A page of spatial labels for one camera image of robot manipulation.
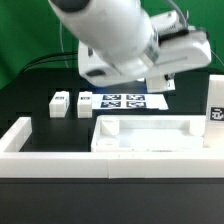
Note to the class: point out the white desk top panel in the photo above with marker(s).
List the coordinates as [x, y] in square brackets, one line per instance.
[148, 133]

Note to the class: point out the sheet with four markers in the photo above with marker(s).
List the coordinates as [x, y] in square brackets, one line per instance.
[128, 101]

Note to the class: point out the white U-shaped fence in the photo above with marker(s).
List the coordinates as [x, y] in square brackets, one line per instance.
[14, 163]

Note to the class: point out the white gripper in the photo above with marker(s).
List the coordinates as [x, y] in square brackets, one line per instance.
[117, 51]

